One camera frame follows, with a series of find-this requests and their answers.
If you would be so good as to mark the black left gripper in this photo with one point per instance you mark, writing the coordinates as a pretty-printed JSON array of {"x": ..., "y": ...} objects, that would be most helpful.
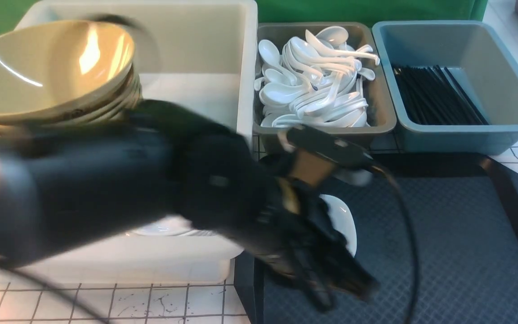
[{"x": 282, "y": 221}]

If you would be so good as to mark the white square sauce dish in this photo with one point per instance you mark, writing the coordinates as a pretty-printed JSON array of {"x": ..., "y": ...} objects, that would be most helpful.
[{"x": 342, "y": 220}]

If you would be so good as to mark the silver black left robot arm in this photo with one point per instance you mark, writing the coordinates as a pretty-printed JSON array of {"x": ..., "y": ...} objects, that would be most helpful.
[{"x": 65, "y": 187}]

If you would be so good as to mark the stack of yellow noodle bowls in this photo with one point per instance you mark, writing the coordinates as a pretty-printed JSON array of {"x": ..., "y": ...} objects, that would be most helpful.
[{"x": 67, "y": 72}]

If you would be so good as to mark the stack of white square dishes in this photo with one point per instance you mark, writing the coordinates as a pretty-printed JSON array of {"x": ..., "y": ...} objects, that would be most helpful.
[{"x": 171, "y": 226}]

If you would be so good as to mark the black textured serving tray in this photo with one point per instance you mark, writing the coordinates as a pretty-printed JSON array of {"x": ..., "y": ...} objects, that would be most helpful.
[{"x": 465, "y": 212}]

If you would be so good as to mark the pile of white soup spoons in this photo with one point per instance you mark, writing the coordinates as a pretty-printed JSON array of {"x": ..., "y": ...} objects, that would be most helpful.
[{"x": 315, "y": 80}]

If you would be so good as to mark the bundle of black chopsticks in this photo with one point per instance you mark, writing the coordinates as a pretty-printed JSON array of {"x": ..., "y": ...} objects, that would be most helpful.
[{"x": 433, "y": 96}]

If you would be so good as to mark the large white plastic bin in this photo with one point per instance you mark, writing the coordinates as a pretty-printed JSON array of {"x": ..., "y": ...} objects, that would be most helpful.
[{"x": 199, "y": 54}]

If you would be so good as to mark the blue-grey chopstick tray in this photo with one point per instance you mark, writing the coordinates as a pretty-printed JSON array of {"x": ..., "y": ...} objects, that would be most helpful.
[{"x": 480, "y": 62}]

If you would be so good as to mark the green backdrop screen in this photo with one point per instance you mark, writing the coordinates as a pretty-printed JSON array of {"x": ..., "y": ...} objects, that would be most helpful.
[{"x": 367, "y": 12}]

